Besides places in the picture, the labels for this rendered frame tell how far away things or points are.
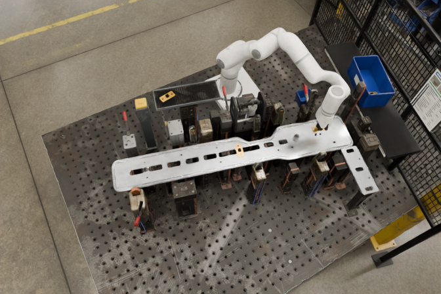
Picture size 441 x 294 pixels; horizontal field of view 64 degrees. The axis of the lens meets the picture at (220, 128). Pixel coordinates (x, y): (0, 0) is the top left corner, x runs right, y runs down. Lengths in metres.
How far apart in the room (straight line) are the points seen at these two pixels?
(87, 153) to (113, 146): 0.17
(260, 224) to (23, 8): 3.74
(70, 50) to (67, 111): 0.80
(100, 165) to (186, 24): 2.28
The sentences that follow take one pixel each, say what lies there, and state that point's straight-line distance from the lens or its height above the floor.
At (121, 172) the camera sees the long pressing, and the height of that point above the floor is 1.00.
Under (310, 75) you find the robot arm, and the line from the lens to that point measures 1.83.
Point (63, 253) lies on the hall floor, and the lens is 3.03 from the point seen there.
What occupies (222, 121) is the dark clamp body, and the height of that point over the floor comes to 1.08.
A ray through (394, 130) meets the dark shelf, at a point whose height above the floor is 1.03.
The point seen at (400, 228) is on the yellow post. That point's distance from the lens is 2.80.
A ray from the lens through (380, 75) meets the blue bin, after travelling 2.45.
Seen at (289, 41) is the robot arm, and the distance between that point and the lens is 1.82.
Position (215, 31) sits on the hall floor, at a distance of 4.12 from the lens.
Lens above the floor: 2.76
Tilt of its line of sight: 57 degrees down
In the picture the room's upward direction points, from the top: 3 degrees clockwise
